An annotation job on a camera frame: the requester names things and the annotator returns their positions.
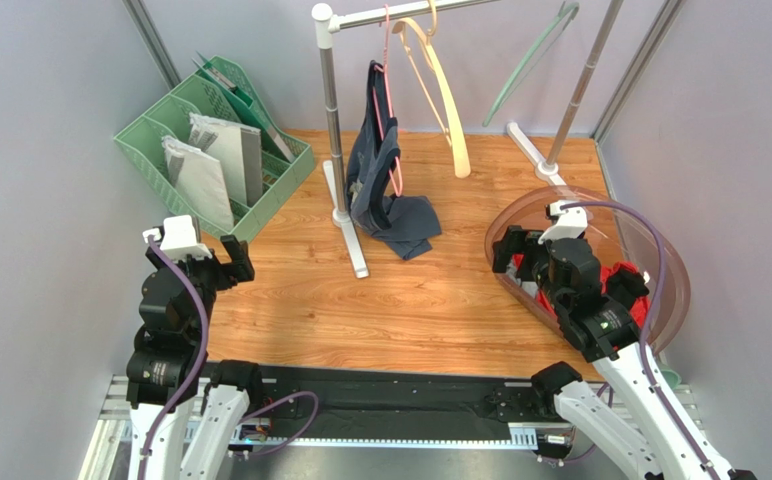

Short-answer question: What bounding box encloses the transparent brown plastic basin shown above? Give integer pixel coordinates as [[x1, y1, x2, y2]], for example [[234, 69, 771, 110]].
[[484, 186, 692, 353]]

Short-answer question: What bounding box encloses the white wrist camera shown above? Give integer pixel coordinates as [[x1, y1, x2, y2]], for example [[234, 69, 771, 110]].
[[142, 215, 214, 262], [538, 200, 588, 244]]

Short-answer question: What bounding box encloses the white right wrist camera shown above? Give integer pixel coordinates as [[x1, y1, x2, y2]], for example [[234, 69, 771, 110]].
[[538, 200, 588, 244]]

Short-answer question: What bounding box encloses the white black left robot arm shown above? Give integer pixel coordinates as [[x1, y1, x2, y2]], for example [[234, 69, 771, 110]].
[[126, 232, 264, 479]]

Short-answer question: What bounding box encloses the white metal clothes rack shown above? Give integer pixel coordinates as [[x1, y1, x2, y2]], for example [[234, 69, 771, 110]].
[[311, 1, 623, 279]]

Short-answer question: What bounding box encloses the mint green hanger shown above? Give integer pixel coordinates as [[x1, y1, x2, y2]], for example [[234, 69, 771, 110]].
[[482, 1, 580, 127]]

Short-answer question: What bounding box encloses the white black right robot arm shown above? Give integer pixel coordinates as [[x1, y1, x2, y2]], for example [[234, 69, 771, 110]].
[[491, 225, 755, 479]]

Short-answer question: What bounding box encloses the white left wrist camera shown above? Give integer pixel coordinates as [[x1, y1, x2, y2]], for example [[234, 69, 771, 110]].
[[142, 215, 214, 262]]

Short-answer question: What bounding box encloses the mint green cup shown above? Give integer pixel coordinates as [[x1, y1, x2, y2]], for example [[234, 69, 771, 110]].
[[659, 366, 682, 390]]

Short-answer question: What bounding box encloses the red tank top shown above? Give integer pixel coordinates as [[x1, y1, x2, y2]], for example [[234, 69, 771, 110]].
[[530, 259, 650, 330]]

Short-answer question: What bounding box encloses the grey booklet front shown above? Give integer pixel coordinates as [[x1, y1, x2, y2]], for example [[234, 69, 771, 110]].
[[161, 136, 235, 231]]

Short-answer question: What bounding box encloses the pink wire hanger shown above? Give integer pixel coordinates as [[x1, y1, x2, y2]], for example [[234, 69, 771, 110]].
[[378, 4, 404, 197]]

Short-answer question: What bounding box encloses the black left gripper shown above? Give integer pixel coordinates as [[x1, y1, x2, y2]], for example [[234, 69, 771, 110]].
[[148, 232, 254, 339]]

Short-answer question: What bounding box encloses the grey booklet rear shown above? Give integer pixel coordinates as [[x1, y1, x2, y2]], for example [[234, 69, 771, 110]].
[[189, 113, 263, 207]]

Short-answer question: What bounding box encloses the cream plastic hanger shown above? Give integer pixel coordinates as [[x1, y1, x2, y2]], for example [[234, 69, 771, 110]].
[[392, 1, 472, 179]]

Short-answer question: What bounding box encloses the green clipboard in organizer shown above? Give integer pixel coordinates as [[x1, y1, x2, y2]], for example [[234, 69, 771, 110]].
[[192, 53, 296, 163]]

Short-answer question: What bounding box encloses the dark blue tank top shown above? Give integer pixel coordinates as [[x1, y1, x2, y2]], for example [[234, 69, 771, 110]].
[[346, 61, 442, 261]]

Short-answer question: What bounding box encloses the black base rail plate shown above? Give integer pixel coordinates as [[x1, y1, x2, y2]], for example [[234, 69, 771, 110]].
[[251, 365, 572, 441]]

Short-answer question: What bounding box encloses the green plastic file organizer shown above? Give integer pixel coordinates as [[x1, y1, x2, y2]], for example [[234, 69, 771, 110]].
[[114, 70, 315, 241]]

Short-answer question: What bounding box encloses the grey booklet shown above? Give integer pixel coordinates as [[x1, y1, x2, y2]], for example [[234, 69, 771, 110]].
[[189, 113, 263, 207], [161, 136, 235, 231]]

